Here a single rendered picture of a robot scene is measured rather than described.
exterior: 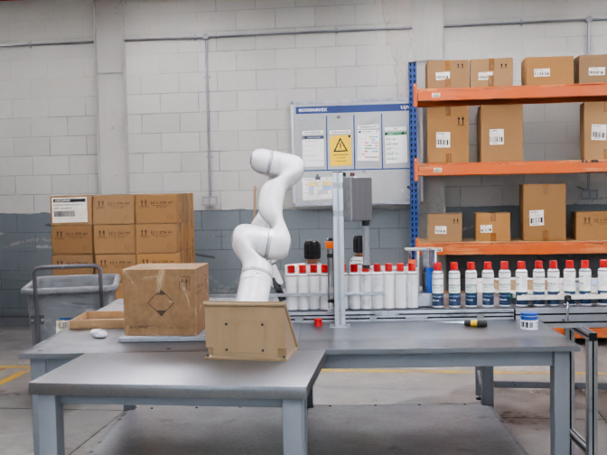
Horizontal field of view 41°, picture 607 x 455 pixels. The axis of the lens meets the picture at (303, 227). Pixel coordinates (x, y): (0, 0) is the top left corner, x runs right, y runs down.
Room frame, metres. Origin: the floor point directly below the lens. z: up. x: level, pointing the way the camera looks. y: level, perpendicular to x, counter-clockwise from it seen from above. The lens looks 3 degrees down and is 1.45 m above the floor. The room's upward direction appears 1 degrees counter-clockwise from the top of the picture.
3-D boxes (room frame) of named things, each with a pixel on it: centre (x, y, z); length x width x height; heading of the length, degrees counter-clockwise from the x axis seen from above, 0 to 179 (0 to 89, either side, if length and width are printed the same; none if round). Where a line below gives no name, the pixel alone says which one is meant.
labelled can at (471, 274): (3.65, -0.75, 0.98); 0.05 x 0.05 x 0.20
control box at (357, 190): (3.58, -0.22, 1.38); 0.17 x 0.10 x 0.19; 144
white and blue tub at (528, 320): (3.35, -0.93, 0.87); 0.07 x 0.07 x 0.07
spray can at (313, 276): (3.67, -0.04, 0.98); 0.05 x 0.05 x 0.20
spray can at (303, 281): (3.66, 0.01, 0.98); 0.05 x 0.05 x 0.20
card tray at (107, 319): (3.69, 0.89, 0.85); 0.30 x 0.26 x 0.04; 89
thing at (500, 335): (3.77, 0.01, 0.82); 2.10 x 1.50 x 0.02; 89
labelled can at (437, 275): (3.65, -0.60, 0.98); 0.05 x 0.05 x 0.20
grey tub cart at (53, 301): (5.71, 1.63, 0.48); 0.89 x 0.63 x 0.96; 11
